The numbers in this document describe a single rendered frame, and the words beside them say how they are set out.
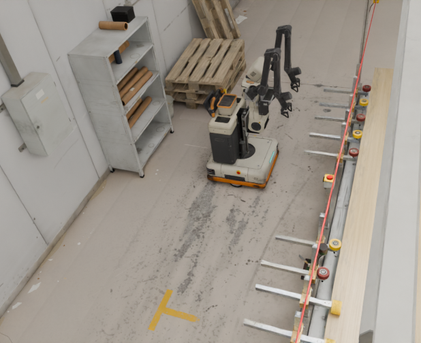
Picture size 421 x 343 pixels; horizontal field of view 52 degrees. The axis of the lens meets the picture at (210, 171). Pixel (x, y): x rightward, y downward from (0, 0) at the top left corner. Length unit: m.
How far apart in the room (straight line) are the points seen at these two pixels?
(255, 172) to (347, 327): 2.20
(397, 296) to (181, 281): 3.16
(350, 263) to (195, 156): 2.76
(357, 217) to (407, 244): 2.15
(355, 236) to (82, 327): 2.40
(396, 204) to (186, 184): 3.83
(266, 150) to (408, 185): 3.55
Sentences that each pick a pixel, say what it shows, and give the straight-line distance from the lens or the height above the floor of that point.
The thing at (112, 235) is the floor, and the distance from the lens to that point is 4.63.
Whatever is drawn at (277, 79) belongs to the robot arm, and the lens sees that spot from 3.86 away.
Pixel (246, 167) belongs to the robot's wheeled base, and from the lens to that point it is 4.58.
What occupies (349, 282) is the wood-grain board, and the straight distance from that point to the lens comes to 2.96.
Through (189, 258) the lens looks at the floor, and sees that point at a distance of 4.22.
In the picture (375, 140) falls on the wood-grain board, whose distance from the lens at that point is 3.96.
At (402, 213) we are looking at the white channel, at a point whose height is 2.46.
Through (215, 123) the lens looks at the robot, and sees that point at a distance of 4.33.
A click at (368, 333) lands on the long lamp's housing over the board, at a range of 1.12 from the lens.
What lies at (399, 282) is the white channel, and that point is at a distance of 1.09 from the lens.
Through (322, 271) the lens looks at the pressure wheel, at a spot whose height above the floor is 0.91.
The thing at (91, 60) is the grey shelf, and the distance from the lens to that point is 4.40.
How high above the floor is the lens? 3.35
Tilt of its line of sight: 42 degrees down
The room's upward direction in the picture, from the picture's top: 9 degrees counter-clockwise
